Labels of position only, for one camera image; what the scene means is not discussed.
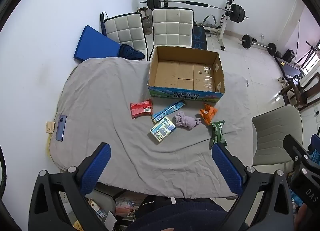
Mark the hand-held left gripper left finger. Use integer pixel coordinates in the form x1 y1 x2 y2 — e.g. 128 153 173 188
28 142 112 231

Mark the printed plastic bag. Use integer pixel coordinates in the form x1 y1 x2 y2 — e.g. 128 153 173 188
115 195 148 221

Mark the long barbell with black plates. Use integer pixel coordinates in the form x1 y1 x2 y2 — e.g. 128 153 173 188
139 0 249 24

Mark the black box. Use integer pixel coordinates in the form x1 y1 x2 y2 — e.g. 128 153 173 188
282 49 295 63

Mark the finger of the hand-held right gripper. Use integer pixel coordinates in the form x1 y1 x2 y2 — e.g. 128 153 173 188
308 143 320 165
283 134 313 174

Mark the short barbell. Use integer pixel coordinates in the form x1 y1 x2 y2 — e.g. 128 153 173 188
241 34 277 55

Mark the white weight bench rack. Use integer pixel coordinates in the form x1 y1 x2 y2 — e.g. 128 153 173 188
160 0 237 51

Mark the grey shell chair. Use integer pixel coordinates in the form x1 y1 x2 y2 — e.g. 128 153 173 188
251 104 304 166

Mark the dark wooden chair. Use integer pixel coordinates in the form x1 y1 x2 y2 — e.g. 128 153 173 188
279 72 320 112

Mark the green snack packet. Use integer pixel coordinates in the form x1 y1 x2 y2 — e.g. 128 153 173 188
209 120 227 146

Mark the small printed carton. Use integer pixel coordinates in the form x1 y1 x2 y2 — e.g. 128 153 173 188
86 198 100 213

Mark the person's dark clothing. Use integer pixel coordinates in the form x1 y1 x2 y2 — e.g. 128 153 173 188
125 195 250 231

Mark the window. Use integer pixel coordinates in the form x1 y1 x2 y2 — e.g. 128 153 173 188
300 44 320 74

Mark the purple sock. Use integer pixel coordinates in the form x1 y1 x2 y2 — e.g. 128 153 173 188
174 111 202 129

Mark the red snack packet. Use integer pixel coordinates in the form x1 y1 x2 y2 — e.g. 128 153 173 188
130 99 154 120

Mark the person's right forearm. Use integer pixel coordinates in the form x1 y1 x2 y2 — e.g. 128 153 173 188
295 204 310 231

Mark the orange snack packet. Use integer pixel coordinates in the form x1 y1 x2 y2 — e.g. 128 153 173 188
199 103 218 125

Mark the cardboard box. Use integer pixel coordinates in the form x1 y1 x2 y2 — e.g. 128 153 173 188
147 45 225 103

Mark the dark blue cloth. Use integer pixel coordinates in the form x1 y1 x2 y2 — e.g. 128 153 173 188
119 44 145 60

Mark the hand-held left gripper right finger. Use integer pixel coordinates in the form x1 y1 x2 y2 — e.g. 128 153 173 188
212 143 295 231

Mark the blue smartphone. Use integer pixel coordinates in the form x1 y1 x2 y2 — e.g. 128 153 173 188
55 115 67 142

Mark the grey bench leg attachment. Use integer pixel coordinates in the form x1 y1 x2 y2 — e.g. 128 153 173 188
202 14 217 25

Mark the long blue snack packet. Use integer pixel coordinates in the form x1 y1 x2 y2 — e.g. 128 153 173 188
152 100 186 123

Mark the white quilted chair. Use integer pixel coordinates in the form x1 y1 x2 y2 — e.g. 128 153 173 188
101 12 148 58
149 7 195 60

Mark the white blue small carton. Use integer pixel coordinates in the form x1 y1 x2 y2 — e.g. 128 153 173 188
149 115 176 143

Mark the black blue bench pad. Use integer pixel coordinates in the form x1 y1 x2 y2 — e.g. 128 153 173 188
191 26 207 49

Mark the blue foam mat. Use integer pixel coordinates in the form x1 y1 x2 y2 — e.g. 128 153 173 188
73 25 123 61

